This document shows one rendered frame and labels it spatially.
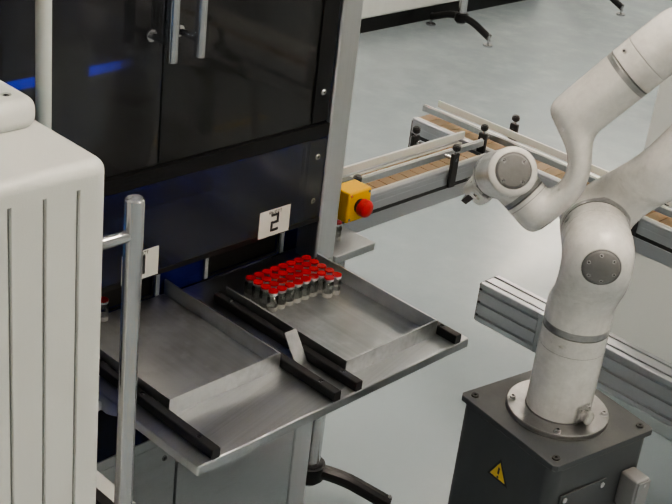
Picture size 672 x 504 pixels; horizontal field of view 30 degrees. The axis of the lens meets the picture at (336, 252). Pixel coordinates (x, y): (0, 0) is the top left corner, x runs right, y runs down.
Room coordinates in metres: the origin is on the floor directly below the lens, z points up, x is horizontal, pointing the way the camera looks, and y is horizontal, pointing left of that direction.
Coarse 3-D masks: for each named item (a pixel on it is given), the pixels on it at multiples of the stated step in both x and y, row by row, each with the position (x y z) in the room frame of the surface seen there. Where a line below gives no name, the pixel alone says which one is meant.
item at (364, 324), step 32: (320, 256) 2.38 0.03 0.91; (352, 288) 2.31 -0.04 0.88; (288, 320) 2.15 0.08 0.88; (320, 320) 2.17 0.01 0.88; (352, 320) 2.18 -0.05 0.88; (384, 320) 2.20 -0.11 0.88; (416, 320) 2.20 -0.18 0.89; (320, 352) 2.02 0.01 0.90; (352, 352) 2.06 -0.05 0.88; (384, 352) 2.05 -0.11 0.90
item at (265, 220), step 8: (280, 208) 2.31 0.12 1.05; (288, 208) 2.33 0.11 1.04; (264, 216) 2.28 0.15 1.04; (280, 216) 2.31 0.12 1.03; (288, 216) 2.33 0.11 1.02; (264, 224) 2.28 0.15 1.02; (280, 224) 2.32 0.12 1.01; (288, 224) 2.33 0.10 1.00; (264, 232) 2.28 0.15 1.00; (272, 232) 2.30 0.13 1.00; (280, 232) 2.32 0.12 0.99
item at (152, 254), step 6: (156, 246) 2.08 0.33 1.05; (144, 252) 2.05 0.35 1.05; (150, 252) 2.06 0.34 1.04; (156, 252) 2.08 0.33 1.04; (150, 258) 2.07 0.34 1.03; (156, 258) 2.08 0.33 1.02; (150, 264) 2.07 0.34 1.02; (156, 264) 2.08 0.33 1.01; (150, 270) 2.07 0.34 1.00; (156, 270) 2.08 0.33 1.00; (144, 276) 2.06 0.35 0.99
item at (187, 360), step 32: (160, 320) 2.09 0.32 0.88; (192, 320) 2.11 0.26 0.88; (224, 320) 2.07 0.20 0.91; (160, 352) 1.98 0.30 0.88; (192, 352) 1.99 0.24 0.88; (224, 352) 2.00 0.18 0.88; (256, 352) 2.01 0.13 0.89; (160, 384) 1.87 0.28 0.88; (192, 384) 1.88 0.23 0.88; (224, 384) 1.87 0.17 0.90
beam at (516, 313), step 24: (480, 288) 3.05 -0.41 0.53; (504, 288) 3.03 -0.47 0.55; (480, 312) 3.04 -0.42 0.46; (504, 312) 2.99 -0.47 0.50; (528, 312) 2.94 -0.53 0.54; (528, 336) 2.93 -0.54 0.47; (624, 360) 2.74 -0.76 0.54; (648, 360) 2.74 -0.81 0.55; (600, 384) 2.77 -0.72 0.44; (624, 384) 2.73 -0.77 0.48; (648, 384) 2.69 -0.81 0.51; (648, 408) 2.68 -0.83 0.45
